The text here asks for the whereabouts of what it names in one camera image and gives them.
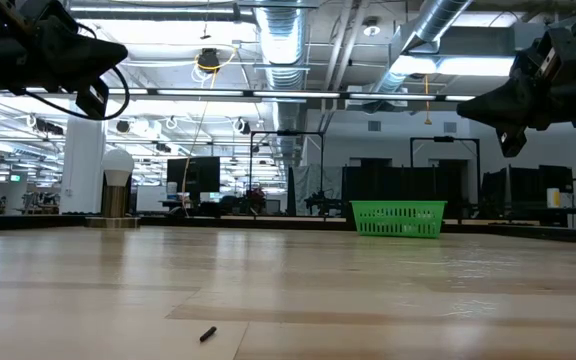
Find black workstation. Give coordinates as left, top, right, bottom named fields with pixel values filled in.
left=480, top=164, right=576, bottom=221

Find black hanging cable reel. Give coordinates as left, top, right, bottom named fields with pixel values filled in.
left=196, top=47, right=222, bottom=74

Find green plastic basket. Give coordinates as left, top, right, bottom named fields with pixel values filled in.
left=349, top=199, right=448, bottom=239

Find yellow hanging pull cord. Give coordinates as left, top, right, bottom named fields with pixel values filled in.
left=422, top=73, right=432, bottom=126

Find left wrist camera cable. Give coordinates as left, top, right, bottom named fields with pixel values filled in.
left=20, top=63, right=132, bottom=122

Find silver ventilation duct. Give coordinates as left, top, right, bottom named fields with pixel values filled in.
left=255, top=0, right=312, bottom=166
left=367, top=0, right=474, bottom=96

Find black monitor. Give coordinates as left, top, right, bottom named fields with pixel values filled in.
left=166, top=155, right=222, bottom=194

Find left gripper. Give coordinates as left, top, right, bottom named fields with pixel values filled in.
left=0, top=9, right=128, bottom=120

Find white square pillar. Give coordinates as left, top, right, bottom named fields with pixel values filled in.
left=59, top=114, right=107, bottom=215

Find black aluminium table frame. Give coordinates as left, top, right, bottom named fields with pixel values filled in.
left=0, top=212, right=576, bottom=246

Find black partition panels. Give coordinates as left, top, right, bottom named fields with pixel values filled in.
left=341, top=164, right=479, bottom=219

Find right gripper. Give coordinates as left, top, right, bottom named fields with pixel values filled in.
left=456, top=0, right=576, bottom=159

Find white bulb brass lamp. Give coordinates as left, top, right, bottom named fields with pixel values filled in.
left=85, top=147, right=141, bottom=229

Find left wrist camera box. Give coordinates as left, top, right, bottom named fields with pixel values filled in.
left=15, top=0, right=72, bottom=24

